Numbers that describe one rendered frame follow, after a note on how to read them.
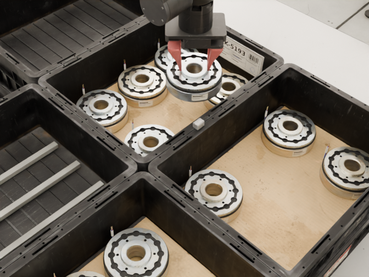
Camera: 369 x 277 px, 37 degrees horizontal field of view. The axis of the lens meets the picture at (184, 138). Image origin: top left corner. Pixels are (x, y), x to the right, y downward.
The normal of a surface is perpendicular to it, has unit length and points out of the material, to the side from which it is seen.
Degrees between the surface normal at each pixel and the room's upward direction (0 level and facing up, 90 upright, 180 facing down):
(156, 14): 92
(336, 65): 0
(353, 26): 0
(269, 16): 0
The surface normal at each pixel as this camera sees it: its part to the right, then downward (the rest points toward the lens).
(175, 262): 0.04, -0.69
